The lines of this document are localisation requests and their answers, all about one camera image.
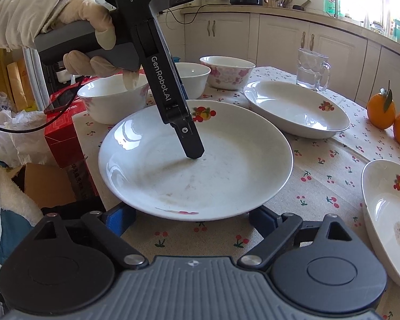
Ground cherry-print tablecloth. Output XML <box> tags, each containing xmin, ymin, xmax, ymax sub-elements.
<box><xmin>73</xmin><ymin>65</ymin><xmax>400</xmax><ymax>320</ymax></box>

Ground white bowl dense pink flowers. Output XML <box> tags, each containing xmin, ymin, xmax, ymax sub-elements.
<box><xmin>200</xmin><ymin>55</ymin><xmax>256</xmax><ymax>91</ymax></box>

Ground white kitchen cabinets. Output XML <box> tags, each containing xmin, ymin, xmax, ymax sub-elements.
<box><xmin>183</xmin><ymin>11</ymin><xmax>400</xmax><ymax>107</ymax></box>

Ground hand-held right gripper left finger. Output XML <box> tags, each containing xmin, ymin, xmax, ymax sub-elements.
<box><xmin>33</xmin><ymin>203</ymin><xmax>149</xmax><ymax>270</ymax></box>

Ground stacked flat cardboard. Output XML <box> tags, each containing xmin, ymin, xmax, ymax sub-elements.
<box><xmin>0</xmin><ymin>49</ymin><xmax>38</xmax><ymax>111</ymax></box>

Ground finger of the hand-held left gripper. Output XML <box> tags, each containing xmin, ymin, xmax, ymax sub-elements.
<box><xmin>170</xmin><ymin>118</ymin><xmax>206</xmax><ymax>160</ymax></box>

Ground clear glass mug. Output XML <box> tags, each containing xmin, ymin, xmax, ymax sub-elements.
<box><xmin>296</xmin><ymin>48</ymin><xmax>330</xmax><ymax>92</ymax></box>

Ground large white fruit-print plate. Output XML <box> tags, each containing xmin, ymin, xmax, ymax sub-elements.
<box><xmin>98</xmin><ymin>99</ymin><xmax>294</xmax><ymax>221</ymax></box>

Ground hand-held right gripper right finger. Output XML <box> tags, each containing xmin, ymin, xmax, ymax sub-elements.
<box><xmin>237</xmin><ymin>206</ymin><xmax>354</xmax><ymax>270</ymax></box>

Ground white plastic bag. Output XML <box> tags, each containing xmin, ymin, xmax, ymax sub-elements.
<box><xmin>0</xmin><ymin>110</ymin><xmax>50</xmax><ymax>168</ymax></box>

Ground black cable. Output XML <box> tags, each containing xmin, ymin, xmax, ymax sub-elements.
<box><xmin>0</xmin><ymin>75</ymin><xmax>85</xmax><ymax>134</ymax></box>

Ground kitchen countertop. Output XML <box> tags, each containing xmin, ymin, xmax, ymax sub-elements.
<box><xmin>182</xmin><ymin>3</ymin><xmax>400</xmax><ymax>45</ymax></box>

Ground red beverage carton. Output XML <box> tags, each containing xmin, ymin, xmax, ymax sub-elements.
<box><xmin>44</xmin><ymin>73</ymin><xmax>102</xmax><ymax>201</ymax></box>

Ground person's white fleece clothing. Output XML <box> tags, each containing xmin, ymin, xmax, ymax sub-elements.
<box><xmin>0</xmin><ymin>159</ymin><xmax>45</xmax><ymax>289</ymax></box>

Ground brown cardboard box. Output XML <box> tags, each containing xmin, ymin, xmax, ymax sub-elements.
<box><xmin>11</xmin><ymin>163</ymin><xmax>78</xmax><ymax>209</ymax></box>

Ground orange with leaf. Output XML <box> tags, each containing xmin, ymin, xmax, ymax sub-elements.
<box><xmin>367</xmin><ymin>80</ymin><xmax>397</xmax><ymax>130</ymax></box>

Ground person's left hand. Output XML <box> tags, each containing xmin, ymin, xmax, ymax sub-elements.
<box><xmin>53</xmin><ymin>0</ymin><xmax>148</xmax><ymax>90</ymax></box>

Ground plain white bowl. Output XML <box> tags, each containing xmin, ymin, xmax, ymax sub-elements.
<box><xmin>173</xmin><ymin>62</ymin><xmax>211</xmax><ymax>101</ymax></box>

